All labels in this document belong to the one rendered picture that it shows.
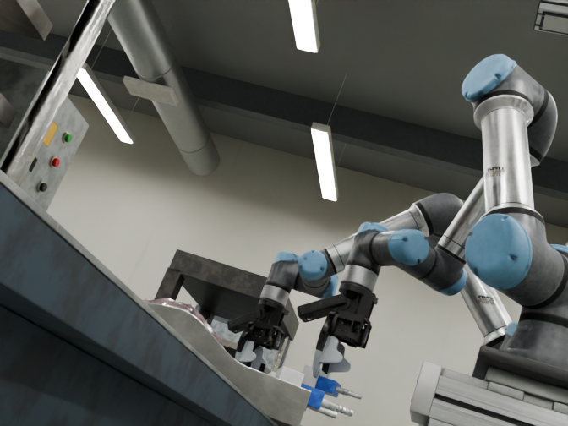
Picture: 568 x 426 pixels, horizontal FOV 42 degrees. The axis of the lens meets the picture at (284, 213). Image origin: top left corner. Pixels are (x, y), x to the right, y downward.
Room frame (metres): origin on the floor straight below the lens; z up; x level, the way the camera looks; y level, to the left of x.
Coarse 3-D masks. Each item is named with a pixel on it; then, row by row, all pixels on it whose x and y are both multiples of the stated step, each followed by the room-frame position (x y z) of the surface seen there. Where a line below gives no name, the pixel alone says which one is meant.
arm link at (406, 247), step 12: (372, 240) 1.49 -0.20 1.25; (384, 240) 1.46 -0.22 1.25; (396, 240) 1.42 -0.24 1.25; (408, 240) 1.41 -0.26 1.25; (420, 240) 1.42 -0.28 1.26; (372, 252) 1.49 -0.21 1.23; (384, 252) 1.46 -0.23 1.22; (396, 252) 1.43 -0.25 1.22; (408, 252) 1.41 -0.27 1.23; (420, 252) 1.42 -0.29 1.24; (432, 252) 1.47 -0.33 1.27; (384, 264) 1.49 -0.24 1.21; (396, 264) 1.46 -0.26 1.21; (408, 264) 1.44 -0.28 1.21; (420, 264) 1.46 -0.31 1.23; (432, 264) 1.47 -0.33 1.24; (420, 276) 1.49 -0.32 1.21
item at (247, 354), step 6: (246, 342) 1.99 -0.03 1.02; (252, 342) 1.98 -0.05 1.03; (246, 348) 1.99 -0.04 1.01; (252, 348) 1.98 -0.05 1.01; (240, 354) 1.98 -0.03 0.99; (246, 354) 1.98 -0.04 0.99; (252, 354) 1.97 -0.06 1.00; (240, 360) 1.98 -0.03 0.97; (246, 360) 1.97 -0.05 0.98; (252, 360) 1.96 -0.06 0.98
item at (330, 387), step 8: (304, 368) 1.55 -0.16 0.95; (304, 376) 1.55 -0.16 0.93; (312, 376) 1.54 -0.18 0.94; (320, 376) 1.54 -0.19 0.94; (312, 384) 1.54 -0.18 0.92; (320, 384) 1.53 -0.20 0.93; (328, 384) 1.53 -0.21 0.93; (336, 384) 1.53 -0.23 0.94; (328, 392) 1.53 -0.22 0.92; (336, 392) 1.54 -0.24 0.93; (344, 392) 1.53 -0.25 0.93; (352, 392) 1.52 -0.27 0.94
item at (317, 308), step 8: (336, 296) 1.55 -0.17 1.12; (344, 296) 1.54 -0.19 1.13; (304, 304) 1.58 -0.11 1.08; (312, 304) 1.57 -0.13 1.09; (320, 304) 1.56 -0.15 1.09; (328, 304) 1.55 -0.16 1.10; (336, 304) 1.54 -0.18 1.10; (344, 304) 1.55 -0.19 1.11; (304, 312) 1.57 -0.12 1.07; (312, 312) 1.57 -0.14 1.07; (320, 312) 1.57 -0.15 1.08; (328, 312) 1.58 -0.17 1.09; (304, 320) 1.60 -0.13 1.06; (312, 320) 1.60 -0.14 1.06
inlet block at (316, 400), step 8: (280, 368) 1.15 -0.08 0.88; (280, 376) 1.13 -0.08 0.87; (288, 376) 1.13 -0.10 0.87; (296, 376) 1.13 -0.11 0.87; (296, 384) 1.13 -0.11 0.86; (304, 384) 1.14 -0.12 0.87; (312, 392) 1.13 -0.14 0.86; (320, 392) 1.14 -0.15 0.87; (312, 400) 1.13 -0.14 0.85; (320, 400) 1.14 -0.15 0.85; (312, 408) 1.16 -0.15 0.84; (328, 408) 1.16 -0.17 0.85; (336, 408) 1.16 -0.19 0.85; (344, 408) 1.16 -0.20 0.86
